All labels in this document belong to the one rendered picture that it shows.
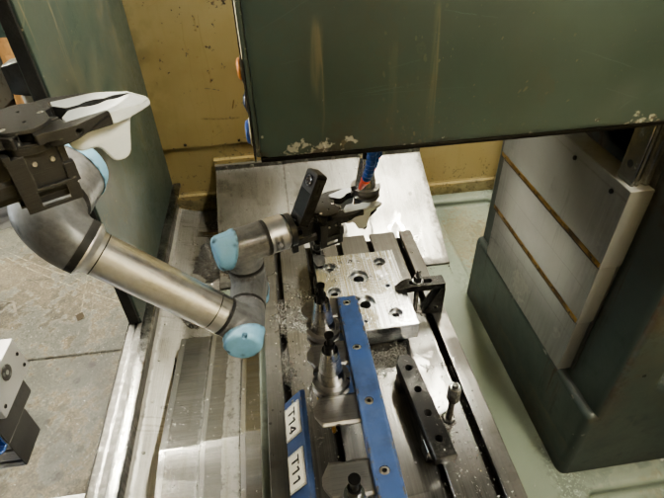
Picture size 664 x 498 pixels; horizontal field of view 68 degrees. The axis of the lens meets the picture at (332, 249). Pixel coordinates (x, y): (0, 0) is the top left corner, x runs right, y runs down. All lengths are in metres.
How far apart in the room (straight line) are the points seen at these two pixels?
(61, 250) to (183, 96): 1.28
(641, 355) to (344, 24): 0.87
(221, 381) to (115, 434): 0.30
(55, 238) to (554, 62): 0.74
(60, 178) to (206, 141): 1.58
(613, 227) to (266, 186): 1.42
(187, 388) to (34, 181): 1.04
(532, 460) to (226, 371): 0.87
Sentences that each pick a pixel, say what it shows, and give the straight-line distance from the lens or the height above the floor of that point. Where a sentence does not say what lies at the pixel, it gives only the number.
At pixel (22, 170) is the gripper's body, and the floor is 1.67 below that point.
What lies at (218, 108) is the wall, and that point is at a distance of 2.05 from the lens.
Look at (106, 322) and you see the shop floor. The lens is 2.87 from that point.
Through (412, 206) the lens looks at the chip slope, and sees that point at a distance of 2.06.
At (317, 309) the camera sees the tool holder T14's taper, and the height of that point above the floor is 1.28.
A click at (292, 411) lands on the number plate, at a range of 1.13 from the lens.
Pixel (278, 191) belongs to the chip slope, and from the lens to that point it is 2.07.
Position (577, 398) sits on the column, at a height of 0.87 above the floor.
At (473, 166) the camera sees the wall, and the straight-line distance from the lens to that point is 2.38.
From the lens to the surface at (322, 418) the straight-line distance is 0.79.
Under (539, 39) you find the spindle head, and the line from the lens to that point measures 0.67.
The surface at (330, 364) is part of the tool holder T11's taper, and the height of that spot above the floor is 1.28.
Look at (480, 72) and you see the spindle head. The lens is 0.65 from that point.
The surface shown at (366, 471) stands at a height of 1.22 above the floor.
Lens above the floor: 1.89
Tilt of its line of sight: 39 degrees down
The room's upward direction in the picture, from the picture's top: 2 degrees counter-clockwise
